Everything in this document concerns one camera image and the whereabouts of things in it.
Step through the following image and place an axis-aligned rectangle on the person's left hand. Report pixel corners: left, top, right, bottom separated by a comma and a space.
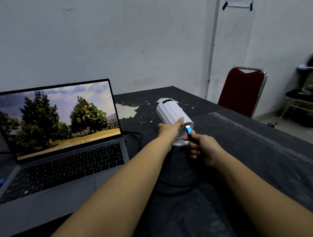
157, 116, 184, 150

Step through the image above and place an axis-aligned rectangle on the person's right hand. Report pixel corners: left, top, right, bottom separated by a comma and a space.
182, 130, 224, 168

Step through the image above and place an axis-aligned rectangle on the black cable with blue plug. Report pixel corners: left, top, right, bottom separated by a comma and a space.
185, 126, 197, 147

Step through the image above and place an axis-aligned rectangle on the white cylindrical mini projector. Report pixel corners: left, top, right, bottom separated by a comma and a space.
156, 97, 202, 195

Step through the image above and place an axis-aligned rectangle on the person's right forearm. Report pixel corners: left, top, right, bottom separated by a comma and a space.
211, 153, 313, 237

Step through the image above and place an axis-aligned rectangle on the person's left forearm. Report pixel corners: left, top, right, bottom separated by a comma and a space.
51, 137, 173, 237

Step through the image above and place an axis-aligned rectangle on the black table cover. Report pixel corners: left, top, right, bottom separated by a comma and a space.
0, 85, 313, 237

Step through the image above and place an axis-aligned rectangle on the red padded metal chair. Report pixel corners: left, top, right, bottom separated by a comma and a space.
217, 66, 268, 119

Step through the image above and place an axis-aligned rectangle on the black metal chair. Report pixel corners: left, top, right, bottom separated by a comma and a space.
274, 66, 313, 128

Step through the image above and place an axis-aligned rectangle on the gray open laptop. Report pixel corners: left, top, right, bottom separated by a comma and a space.
0, 79, 130, 237

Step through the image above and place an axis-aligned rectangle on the white object on black chair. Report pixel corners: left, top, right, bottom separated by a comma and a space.
298, 58, 313, 69

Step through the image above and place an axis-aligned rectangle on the black laptop cable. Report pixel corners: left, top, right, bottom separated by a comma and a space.
121, 131, 144, 160

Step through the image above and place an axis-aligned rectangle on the white wall conduit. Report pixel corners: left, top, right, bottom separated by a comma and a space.
204, 0, 220, 100

